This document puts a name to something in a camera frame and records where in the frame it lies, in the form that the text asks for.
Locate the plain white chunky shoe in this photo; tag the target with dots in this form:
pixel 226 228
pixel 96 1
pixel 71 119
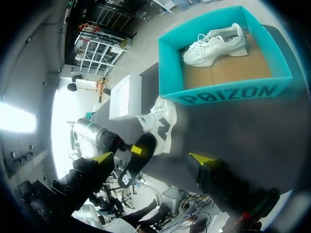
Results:
pixel 213 47

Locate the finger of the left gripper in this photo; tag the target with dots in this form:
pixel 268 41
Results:
pixel 134 148

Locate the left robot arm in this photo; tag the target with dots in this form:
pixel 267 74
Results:
pixel 88 136

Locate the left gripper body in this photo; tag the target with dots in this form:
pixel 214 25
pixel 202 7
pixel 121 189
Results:
pixel 112 143

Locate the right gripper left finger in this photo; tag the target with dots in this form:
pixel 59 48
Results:
pixel 85 174

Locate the insole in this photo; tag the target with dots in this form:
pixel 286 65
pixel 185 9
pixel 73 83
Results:
pixel 138 165

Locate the teal box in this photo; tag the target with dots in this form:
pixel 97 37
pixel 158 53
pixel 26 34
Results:
pixel 218 72

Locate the white shoe with black letter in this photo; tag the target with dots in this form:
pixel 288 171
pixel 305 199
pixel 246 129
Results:
pixel 161 126

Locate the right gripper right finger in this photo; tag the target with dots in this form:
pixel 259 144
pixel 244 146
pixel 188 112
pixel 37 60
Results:
pixel 226 182

